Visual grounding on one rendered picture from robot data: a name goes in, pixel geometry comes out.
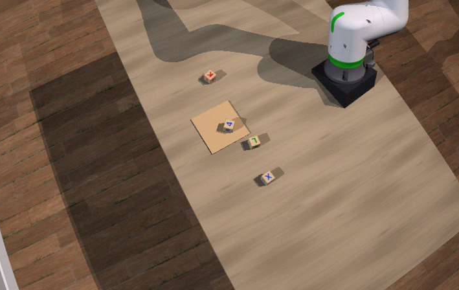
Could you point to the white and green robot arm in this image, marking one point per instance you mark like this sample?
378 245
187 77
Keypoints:
351 27

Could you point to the tan flat mat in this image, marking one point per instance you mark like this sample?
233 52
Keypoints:
210 126

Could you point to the cream block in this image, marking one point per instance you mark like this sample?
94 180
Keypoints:
253 142
267 177
229 125
210 76

